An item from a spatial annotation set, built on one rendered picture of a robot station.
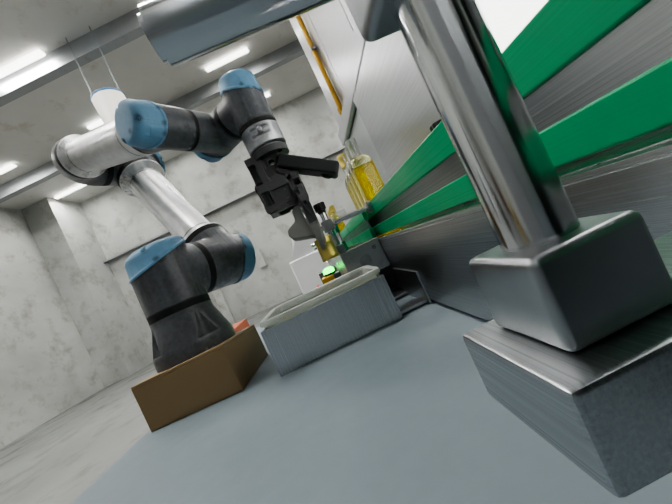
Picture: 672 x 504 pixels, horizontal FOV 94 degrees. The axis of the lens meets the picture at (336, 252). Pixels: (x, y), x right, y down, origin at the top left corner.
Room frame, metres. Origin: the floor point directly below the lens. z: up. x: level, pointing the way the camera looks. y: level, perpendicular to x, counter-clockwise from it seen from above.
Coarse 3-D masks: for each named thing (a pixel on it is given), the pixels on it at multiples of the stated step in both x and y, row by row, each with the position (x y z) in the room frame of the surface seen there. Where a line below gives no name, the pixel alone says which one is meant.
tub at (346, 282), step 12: (348, 276) 0.67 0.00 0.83; (360, 276) 0.51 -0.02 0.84; (372, 276) 0.51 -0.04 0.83; (324, 288) 0.67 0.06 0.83; (336, 288) 0.51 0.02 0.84; (348, 288) 0.52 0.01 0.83; (300, 300) 0.66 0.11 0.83; (312, 300) 0.50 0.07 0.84; (324, 300) 0.51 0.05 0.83; (276, 312) 0.63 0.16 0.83; (288, 312) 0.50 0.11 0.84; (300, 312) 0.51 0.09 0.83; (264, 324) 0.50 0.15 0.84; (276, 324) 0.51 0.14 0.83
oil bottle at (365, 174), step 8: (352, 160) 0.80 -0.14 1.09; (360, 160) 0.79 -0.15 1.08; (368, 160) 0.79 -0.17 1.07; (352, 168) 0.79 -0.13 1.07; (360, 168) 0.79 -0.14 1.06; (368, 168) 0.79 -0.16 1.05; (376, 168) 0.79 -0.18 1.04; (360, 176) 0.79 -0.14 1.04; (368, 176) 0.79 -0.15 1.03; (376, 176) 0.79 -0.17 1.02; (360, 184) 0.79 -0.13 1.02; (368, 184) 0.79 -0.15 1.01; (376, 184) 0.79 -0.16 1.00; (360, 192) 0.83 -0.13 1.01; (368, 192) 0.79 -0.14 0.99; (376, 192) 0.79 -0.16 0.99
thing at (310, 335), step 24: (360, 288) 0.51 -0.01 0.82; (384, 288) 0.51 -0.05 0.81; (408, 288) 0.62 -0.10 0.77; (312, 312) 0.51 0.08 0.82; (336, 312) 0.51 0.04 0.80; (360, 312) 0.51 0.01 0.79; (384, 312) 0.51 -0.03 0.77; (264, 336) 0.50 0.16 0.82; (288, 336) 0.50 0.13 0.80; (312, 336) 0.50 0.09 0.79; (336, 336) 0.51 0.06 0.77; (360, 336) 0.51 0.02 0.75; (288, 360) 0.50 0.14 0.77; (312, 360) 0.50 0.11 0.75
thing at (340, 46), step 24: (336, 0) 0.88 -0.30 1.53; (312, 24) 1.19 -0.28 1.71; (336, 24) 0.96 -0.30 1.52; (336, 48) 1.06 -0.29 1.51; (360, 48) 0.82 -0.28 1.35; (336, 72) 1.17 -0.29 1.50; (336, 120) 1.50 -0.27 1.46; (360, 120) 1.15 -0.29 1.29; (360, 144) 1.29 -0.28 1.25; (384, 168) 1.13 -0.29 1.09
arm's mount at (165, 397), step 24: (240, 336) 0.60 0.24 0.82; (192, 360) 0.52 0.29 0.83; (216, 360) 0.52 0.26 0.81; (240, 360) 0.56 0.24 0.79; (144, 384) 0.53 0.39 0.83; (168, 384) 0.53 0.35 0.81; (192, 384) 0.52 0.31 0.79; (216, 384) 0.52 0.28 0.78; (240, 384) 0.52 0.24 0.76; (144, 408) 0.53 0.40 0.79; (168, 408) 0.53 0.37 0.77; (192, 408) 0.52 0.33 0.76
